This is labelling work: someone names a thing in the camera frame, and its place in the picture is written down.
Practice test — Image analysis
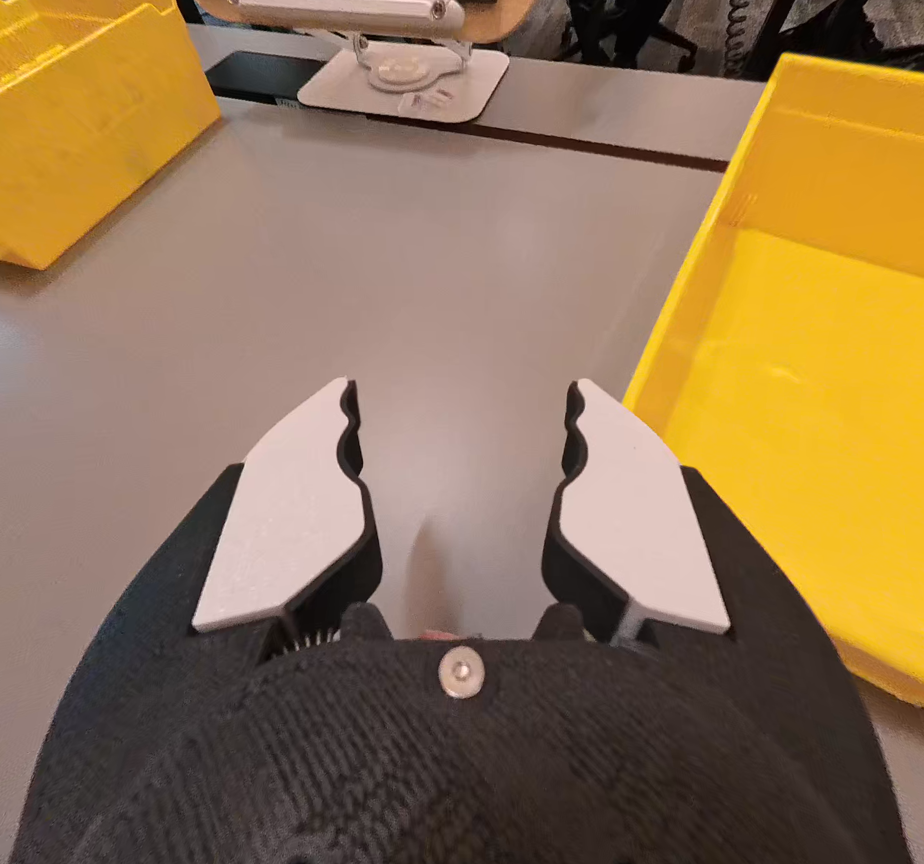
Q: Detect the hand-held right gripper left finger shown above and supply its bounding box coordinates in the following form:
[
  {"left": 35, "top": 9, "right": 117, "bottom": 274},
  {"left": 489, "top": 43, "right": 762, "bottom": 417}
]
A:
[{"left": 191, "top": 376, "right": 384, "bottom": 635}]

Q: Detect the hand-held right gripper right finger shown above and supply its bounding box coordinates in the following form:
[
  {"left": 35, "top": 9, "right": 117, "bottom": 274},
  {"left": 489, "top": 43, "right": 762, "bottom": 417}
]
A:
[{"left": 541, "top": 378, "right": 732, "bottom": 647}]

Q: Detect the yellow plastic box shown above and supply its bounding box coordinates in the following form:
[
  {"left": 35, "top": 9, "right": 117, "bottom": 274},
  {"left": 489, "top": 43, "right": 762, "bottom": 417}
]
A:
[
  {"left": 622, "top": 52, "right": 924, "bottom": 708},
  {"left": 0, "top": 0, "right": 222, "bottom": 271}
]

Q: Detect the black office chair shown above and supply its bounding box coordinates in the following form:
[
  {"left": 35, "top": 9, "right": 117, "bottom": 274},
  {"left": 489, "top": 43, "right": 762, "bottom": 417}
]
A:
[{"left": 556, "top": 0, "right": 701, "bottom": 75}]

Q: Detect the black table cable hatch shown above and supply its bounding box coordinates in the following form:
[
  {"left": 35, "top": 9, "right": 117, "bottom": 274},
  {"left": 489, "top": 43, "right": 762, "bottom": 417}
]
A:
[{"left": 204, "top": 52, "right": 334, "bottom": 112}]

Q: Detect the black coiled cable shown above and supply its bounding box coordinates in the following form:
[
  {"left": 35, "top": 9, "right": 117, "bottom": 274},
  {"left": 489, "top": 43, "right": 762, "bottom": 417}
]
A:
[{"left": 722, "top": 0, "right": 768, "bottom": 78}]

